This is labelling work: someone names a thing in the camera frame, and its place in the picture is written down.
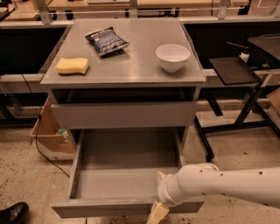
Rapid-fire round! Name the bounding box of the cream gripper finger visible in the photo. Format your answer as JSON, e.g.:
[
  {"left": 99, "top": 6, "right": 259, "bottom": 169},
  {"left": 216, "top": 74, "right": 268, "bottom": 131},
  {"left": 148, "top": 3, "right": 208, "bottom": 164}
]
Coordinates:
[{"left": 146, "top": 201, "right": 170, "bottom": 224}]

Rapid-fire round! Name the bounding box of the grey drawer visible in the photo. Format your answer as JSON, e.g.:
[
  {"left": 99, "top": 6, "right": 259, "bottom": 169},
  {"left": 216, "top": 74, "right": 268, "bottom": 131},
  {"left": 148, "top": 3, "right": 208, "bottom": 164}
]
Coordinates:
[
  {"left": 51, "top": 101, "right": 197, "bottom": 129},
  {"left": 50, "top": 128, "right": 205, "bottom": 220}
]

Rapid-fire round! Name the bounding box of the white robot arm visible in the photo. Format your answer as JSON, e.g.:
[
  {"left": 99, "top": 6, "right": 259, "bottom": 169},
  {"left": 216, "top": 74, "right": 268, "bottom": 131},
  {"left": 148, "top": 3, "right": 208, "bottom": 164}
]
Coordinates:
[{"left": 147, "top": 163, "right": 280, "bottom": 224}]

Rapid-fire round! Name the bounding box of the grey top drawer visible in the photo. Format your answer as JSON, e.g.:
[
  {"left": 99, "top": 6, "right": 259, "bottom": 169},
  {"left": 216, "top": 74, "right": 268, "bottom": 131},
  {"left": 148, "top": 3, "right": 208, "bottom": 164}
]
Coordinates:
[{"left": 51, "top": 101, "right": 197, "bottom": 129}]

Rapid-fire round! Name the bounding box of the grey drawer cabinet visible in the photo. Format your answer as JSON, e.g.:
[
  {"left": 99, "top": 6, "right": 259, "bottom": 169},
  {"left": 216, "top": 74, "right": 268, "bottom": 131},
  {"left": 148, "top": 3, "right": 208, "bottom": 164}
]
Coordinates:
[{"left": 41, "top": 18, "right": 206, "bottom": 141}]

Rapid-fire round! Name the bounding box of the cardboard box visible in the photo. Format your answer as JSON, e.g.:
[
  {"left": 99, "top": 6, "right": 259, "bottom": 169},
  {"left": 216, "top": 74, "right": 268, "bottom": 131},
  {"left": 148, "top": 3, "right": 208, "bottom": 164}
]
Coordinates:
[{"left": 31, "top": 99, "right": 75, "bottom": 160}]

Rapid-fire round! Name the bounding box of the white bowl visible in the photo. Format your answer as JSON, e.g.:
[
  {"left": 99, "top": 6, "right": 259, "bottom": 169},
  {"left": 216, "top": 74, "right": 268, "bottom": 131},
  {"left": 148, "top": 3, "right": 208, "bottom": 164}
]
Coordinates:
[{"left": 156, "top": 44, "right": 191, "bottom": 73}]

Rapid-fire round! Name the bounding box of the black tray stand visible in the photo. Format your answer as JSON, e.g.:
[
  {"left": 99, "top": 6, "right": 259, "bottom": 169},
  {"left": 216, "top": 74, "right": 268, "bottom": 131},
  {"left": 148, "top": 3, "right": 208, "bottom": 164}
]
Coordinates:
[{"left": 209, "top": 57, "right": 261, "bottom": 86}]

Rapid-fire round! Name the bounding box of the yellow sponge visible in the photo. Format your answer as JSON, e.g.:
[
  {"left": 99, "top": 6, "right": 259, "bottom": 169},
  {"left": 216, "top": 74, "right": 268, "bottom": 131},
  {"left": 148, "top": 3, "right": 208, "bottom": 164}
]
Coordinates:
[{"left": 55, "top": 58, "right": 89, "bottom": 74}]

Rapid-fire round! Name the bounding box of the black shoe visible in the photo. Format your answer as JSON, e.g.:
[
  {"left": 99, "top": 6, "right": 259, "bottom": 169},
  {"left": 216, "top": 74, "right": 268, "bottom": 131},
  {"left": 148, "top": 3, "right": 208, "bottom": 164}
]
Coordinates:
[{"left": 0, "top": 202, "right": 29, "bottom": 224}]

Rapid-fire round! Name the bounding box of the blue chip bag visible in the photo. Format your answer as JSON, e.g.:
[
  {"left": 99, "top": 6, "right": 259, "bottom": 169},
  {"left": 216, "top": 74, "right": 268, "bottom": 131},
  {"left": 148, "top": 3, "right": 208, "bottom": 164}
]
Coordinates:
[{"left": 85, "top": 27, "right": 130, "bottom": 57}]

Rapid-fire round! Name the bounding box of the black rolling table frame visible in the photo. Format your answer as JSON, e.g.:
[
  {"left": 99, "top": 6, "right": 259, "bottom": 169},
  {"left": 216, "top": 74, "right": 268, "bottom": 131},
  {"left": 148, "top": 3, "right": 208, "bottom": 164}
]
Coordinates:
[{"left": 193, "top": 34, "right": 280, "bottom": 164}]

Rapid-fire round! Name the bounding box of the black power cable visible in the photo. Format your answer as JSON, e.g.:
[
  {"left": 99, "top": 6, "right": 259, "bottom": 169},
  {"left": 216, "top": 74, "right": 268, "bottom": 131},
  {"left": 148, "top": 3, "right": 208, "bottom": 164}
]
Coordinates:
[{"left": 21, "top": 73, "right": 72, "bottom": 179}]

